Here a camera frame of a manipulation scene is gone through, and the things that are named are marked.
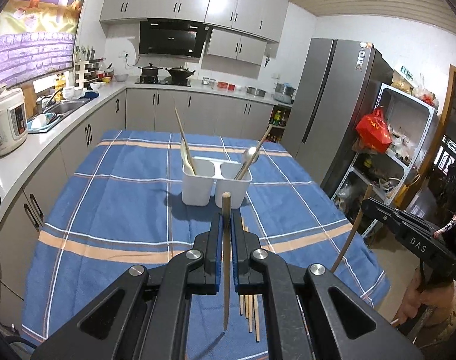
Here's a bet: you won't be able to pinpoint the white plastic utensil holder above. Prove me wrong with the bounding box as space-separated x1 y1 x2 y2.
182 157 252 209

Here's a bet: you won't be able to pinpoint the grey lower kitchen cabinets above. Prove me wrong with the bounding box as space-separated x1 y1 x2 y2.
0 86 273 323

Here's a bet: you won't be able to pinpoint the grey kitchen cabinets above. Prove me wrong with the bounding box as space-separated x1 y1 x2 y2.
0 86 273 323
100 0 289 65

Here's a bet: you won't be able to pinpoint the steel kitchen sink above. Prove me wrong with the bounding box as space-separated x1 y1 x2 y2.
27 98 90 134

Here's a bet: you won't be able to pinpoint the grey upper kitchen cabinets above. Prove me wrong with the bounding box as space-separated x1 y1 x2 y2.
100 0 289 65

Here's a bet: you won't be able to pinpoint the person right hand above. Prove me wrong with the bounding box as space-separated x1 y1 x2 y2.
391 269 455 327

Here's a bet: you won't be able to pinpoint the blue plaid tablecloth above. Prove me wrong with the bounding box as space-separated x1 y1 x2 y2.
21 130 390 344

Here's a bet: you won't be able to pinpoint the white metal shelf rack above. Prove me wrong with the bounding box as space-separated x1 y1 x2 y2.
332 84 437 214

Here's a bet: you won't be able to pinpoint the red bag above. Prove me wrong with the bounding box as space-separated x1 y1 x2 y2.
356 106 392 154

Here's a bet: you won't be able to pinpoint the grey double door refrigerator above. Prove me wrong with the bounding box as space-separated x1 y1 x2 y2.
281 38 393 197

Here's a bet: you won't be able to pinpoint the steel steamer pot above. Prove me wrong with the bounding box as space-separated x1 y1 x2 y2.
272 83 296 104

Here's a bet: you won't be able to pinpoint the steel basin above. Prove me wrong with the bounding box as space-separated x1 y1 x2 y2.
246 86 266 98

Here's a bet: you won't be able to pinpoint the white rice cooker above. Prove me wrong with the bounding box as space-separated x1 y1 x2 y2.
0 85 27 157

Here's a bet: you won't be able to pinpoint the black wok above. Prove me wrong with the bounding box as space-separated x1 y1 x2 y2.
165 67 196 80

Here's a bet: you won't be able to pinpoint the wooden cutting board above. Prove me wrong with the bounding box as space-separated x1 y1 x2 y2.
20 82 37 119

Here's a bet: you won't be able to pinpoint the black cooking pot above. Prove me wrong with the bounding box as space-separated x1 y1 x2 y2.
139 63 161 84

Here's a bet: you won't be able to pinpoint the wooden knife rack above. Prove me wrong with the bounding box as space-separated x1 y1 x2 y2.
74 46 104 88

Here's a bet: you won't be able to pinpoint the black range hood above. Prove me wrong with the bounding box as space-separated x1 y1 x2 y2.
139 19 210 59

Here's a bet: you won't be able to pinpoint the printed window blind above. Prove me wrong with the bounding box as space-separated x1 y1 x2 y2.
0 0 83 88

